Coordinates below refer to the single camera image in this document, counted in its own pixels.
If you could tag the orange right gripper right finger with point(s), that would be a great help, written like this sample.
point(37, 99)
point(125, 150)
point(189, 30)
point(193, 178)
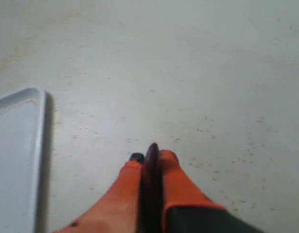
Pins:
point(187, 209)

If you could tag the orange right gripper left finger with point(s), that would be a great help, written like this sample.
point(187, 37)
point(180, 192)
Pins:
point(117, 211)

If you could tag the dark brown wooden spoon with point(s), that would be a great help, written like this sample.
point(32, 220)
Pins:
point(150, 200)

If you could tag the white square plastic tray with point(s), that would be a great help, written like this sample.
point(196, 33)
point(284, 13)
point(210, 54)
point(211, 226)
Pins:
point(22, 118)

